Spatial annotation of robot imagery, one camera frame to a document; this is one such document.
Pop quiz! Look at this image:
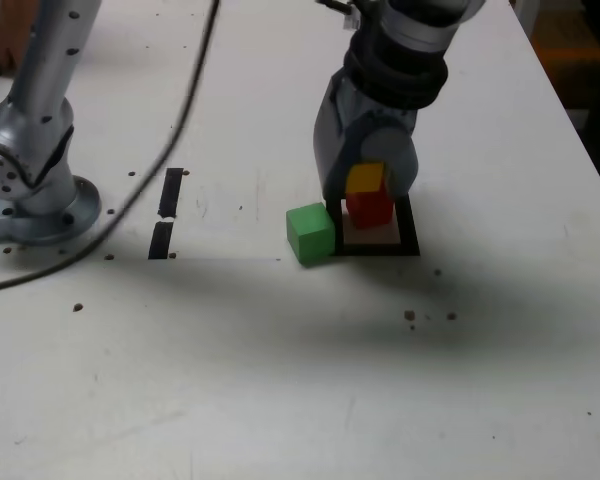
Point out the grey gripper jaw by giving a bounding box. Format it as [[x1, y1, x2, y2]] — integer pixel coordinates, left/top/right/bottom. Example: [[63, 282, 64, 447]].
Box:
[[351, 121, 420, 198]]

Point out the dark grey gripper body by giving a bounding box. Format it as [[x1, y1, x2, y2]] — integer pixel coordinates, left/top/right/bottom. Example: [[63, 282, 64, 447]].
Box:
[[348, 86, 422, 147]]

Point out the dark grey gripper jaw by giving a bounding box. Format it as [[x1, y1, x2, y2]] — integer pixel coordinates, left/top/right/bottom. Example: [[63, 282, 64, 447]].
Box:
[[312, 73, 362, 200]]

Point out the yellow cube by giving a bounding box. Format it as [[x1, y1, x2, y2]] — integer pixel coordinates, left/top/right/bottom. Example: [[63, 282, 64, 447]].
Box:
[[345, 161, 389, 195]]

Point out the red cube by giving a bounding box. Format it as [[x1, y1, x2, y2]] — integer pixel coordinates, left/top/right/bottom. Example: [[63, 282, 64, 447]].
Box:
[[346, 189, 394, 230]]

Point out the green cube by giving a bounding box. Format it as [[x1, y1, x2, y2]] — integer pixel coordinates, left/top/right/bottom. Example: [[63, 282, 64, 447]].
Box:
[[285, 202, 336, 266]]

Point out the black tape square outline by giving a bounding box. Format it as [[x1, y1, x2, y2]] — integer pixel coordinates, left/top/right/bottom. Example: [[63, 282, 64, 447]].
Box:
[[332, 192, 421, 257]]

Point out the person's hand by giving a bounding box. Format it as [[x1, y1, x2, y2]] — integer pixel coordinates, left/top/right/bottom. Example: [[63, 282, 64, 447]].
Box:
[[0, 23, 20, 71]]

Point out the black tape strip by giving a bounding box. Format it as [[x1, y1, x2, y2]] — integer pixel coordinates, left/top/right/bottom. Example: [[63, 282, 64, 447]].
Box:
[[147, 167, 185, 260]]

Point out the thin black camera cable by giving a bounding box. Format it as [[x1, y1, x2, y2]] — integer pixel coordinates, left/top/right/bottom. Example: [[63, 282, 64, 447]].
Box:
[[315, 0, 355, 15]]

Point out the thick black cable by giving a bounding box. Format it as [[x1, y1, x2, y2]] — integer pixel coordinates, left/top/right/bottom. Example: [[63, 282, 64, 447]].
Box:
[[0, 0, 222, 295]]

